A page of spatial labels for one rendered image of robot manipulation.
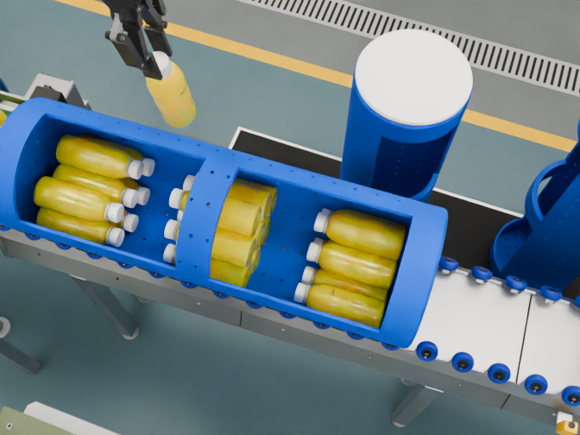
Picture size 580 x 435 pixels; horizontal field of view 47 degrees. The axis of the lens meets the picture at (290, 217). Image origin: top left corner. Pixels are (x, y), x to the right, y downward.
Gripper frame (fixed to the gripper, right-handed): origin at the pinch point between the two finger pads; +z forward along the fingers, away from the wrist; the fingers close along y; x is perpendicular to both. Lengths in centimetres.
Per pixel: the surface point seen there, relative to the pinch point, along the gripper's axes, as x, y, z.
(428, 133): -46, 25, 52
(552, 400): -84, -26, 54
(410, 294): -50, -20, 26
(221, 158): -8.8, -4.4, 26.0
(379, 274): -44, -15, 39
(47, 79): 55, 19, 63
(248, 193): -14.2, -7.0, 34.4
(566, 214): -87, 26, 79
